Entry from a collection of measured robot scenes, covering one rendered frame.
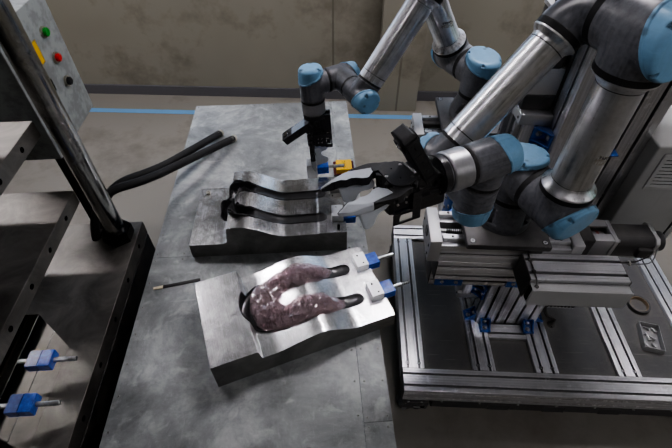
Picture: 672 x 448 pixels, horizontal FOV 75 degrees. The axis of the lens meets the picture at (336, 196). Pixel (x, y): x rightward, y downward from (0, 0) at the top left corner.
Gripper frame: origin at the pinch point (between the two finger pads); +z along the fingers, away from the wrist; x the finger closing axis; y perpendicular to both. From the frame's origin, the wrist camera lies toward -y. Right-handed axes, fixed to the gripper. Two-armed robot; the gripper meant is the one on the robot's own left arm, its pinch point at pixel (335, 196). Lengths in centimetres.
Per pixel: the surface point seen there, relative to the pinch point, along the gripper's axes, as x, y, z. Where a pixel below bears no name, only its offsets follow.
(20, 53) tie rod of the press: 69, -11, 48
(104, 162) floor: 244, 113, 73
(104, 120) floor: 296, 106, 71
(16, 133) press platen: 69, 7, 57
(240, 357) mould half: 16, 53, 22
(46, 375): 36, 58, 69
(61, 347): 44, 58, 66
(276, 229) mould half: 53, 50, 1
